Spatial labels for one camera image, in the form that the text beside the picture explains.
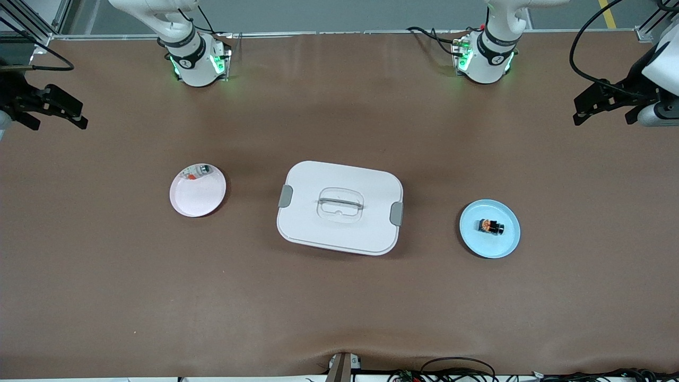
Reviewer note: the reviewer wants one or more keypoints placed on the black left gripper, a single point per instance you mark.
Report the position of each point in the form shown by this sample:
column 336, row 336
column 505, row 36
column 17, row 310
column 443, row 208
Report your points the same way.
column 629, row 90

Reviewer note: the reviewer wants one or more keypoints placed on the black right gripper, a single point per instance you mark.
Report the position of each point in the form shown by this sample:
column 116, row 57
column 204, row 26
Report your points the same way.
column 11, row 94

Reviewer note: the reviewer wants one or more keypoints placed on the black and orange switch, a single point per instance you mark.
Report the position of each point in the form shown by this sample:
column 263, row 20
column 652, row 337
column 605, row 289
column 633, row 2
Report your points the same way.
column 490, row 226

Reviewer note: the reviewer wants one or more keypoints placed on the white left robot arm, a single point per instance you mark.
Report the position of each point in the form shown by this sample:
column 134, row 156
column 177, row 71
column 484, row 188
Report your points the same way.
column 488, row 63

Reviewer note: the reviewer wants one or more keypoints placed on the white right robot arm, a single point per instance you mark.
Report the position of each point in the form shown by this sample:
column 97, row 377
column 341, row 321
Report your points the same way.
column 193, row 66

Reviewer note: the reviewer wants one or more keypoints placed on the pink round plate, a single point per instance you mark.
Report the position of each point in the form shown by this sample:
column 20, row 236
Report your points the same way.
column 197, row 196

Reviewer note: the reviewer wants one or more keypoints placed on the light blue round plate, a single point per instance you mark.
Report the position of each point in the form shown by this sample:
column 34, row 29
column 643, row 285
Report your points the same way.
column 488, row 241

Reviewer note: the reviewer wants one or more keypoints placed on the grey box latch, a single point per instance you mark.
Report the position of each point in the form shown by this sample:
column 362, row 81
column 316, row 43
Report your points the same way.
column 285, row 196
column 397, row 214

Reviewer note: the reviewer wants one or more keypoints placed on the white lidded storage box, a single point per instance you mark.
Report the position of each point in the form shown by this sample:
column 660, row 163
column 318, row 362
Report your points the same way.
column 339, row 228

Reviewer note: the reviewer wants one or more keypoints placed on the aluminium frame profile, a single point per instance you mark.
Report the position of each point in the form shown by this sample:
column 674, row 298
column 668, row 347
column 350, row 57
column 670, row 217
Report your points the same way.
column 655, row 24
column 32, row 21

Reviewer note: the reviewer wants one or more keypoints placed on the white switch with green button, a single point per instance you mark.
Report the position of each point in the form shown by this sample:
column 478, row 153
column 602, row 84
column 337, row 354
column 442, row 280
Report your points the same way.
column 200, row 171

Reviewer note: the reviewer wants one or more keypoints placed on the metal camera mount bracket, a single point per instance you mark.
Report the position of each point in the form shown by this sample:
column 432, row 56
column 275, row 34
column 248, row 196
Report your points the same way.
column 342, row 367

